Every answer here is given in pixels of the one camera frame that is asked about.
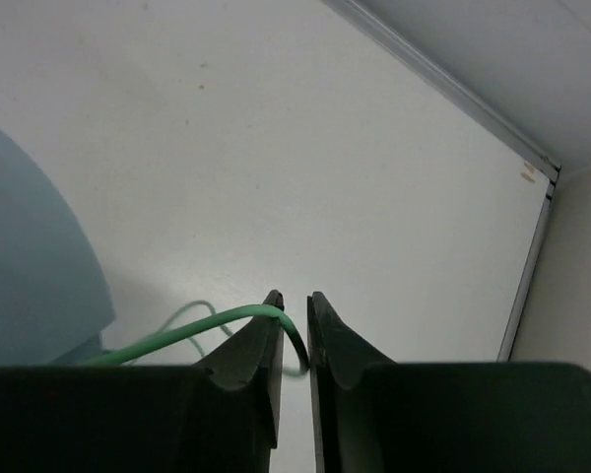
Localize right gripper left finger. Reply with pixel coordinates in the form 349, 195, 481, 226
0, 316, 284, 472

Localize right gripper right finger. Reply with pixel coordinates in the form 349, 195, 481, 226
307, 292, 591, 472

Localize green headphone cable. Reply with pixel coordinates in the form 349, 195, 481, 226
76, 301, 310, 378

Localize blue headphones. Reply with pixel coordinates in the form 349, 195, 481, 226
0, 130, 114, 367

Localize aluminium table frame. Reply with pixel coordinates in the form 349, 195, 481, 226
326, 1, 560, 362

